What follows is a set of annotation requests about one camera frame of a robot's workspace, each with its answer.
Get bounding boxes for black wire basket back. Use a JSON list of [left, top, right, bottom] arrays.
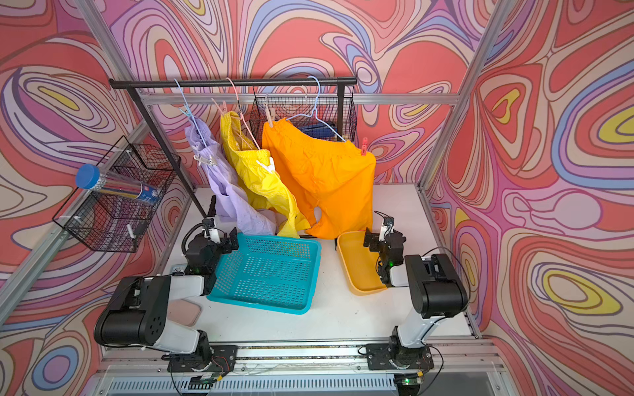
[[248, 85, 358, 144]]

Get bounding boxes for beige clothespin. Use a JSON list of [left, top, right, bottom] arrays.
[[264, 101, 274, 128]]

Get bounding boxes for white clothespin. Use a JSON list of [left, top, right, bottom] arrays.
[[256, 158, 276, 173]]

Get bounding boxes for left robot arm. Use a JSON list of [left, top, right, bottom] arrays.
[[93, 224, 239, 377]]

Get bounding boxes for teal clothespin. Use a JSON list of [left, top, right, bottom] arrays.
[[182, 107, 196, 122]]

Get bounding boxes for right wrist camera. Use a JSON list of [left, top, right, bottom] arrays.
[[379, 215, 395, 242]]

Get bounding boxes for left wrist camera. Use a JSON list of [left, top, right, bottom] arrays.
[[201, 217, 221, 244]]

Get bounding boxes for pink clothespin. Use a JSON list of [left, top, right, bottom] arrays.
[[211, 99, 228, 116]]

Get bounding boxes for teal plastic basket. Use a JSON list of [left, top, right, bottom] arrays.
[[207, 234, 321, 315]]

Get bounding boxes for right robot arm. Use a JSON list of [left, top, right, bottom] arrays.
[[359, 230, 469, 376]]

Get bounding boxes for black clothes rack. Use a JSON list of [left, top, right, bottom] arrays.
[[108, 76, 358, 219]]

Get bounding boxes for blue capped pencil tube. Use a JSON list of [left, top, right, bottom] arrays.
[[75, 164, 159, 206]]

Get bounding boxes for lilac shorts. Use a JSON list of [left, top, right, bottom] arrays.
[[185, 117, 277, 235]]

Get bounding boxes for yellow plastic tray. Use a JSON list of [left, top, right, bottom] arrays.
[[336, 231, 387, 296]]

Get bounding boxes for pink flat case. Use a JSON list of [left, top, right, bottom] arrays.
[[168, 300, 202, 327]]

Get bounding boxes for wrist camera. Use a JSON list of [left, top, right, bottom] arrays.
[[201, 217, 221, 244], [379, 215, 395, 242]]

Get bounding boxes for light blue wire hanger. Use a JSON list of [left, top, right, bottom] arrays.
[[174, 79, 207, 148]]

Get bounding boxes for black wire basket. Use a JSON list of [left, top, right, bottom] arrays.
[[248, 85, 358, 144], [52, 137, 176, 252]]

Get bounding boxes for orange shorts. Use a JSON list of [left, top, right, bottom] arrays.
[[262, 119, 376, 239]]

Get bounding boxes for black wire basket left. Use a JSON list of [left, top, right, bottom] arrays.
[[52, 137, 176, 252]]

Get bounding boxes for yellow shorts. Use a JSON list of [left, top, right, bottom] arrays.
[[220, 112, 310, 238]]

